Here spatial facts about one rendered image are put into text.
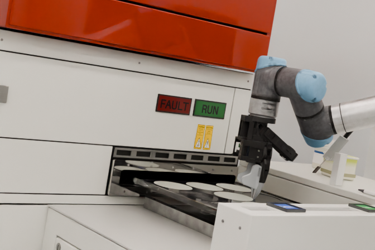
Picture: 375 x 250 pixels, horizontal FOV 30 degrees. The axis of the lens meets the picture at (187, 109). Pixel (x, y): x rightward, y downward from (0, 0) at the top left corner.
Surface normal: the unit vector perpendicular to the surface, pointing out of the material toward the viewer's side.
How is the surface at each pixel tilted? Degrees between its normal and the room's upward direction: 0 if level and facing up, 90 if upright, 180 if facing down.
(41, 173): 90
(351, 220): 90
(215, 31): 90
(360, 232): 90
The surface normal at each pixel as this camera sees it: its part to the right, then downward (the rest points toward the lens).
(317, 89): 0.69, 0.15
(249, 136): 0.22, 0.09
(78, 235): -0.77, -0.10
